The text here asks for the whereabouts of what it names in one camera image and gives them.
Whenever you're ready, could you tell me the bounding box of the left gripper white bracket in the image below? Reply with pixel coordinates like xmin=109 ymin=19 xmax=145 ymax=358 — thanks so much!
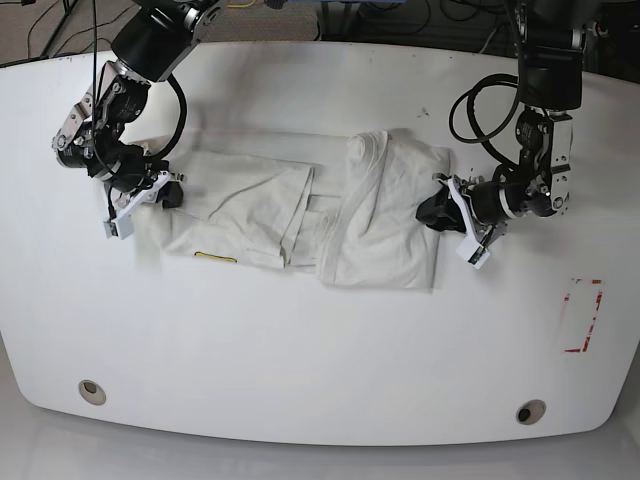
xmin=415 ymin=173 xmax=509 ymax=249

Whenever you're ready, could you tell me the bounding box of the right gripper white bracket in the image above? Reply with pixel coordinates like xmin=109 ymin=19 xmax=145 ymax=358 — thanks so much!
xmin=102 ymin=170 xmax=186 ymax=221

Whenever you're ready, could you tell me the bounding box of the white printed t-shirt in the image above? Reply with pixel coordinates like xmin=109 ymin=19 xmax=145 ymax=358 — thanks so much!
xmin=134 ymin=129 xmax=451 ymax=290

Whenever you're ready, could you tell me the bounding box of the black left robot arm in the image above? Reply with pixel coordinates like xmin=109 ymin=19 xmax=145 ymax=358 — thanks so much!
xmin=416 ymin=1 xmax=599 ymax=253

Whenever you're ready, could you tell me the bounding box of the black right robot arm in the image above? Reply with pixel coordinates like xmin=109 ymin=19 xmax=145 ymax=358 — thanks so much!
xmin=52 ymin=1 xmax=221 ymax=209

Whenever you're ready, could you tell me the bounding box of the red tape rectangle marking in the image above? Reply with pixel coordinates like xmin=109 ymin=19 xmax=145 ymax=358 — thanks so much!
xmin=559 ymin=278 xmax=604 ymax=354

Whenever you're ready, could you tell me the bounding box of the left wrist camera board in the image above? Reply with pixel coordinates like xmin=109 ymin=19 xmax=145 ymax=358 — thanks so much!
xmin=456 ymin=237 xmax=490 ymax=270

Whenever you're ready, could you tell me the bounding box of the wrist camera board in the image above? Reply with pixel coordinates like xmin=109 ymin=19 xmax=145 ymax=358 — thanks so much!
xmin=456 ymin=237 xmax=490 ymax=270
xmin=103 ymin=215 xmax=134 ymax=240

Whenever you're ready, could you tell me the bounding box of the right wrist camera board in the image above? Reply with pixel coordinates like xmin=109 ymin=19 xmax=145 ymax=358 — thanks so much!
xmin=103 ymin=215 xmax=134 ymax=240

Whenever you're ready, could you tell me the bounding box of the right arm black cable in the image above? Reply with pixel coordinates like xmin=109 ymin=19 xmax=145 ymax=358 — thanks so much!
xmin=89 ymin=0 xmax=189 ymax=221

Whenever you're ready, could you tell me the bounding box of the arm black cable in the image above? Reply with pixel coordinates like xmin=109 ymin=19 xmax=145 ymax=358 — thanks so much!
xmin=448 ymin=0 xmax=531 ymax=171
xmin=89 ymin=0 xmax=189 ymax=221

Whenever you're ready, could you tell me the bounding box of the left table cable grommet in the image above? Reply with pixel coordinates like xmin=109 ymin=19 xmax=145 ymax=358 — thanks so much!
xmin=78 ymin=380 xmax=107 ymax=406

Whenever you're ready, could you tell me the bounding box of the table cable grommet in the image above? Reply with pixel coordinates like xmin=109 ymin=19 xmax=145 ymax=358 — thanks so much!
xmin=516 ymin=399 xmax=546 ymax=426
xmin=78 ymin=380 xmax=107 ymax=406

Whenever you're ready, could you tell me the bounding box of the right table cable grommet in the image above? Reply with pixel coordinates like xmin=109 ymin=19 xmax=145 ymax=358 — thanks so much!
xmin=516 ymin=399 xmax=546 ymax=426

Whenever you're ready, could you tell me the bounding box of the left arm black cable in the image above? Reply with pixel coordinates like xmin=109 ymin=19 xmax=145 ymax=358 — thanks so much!
xmin=448 ymin=0 xmax=531 ymax=171

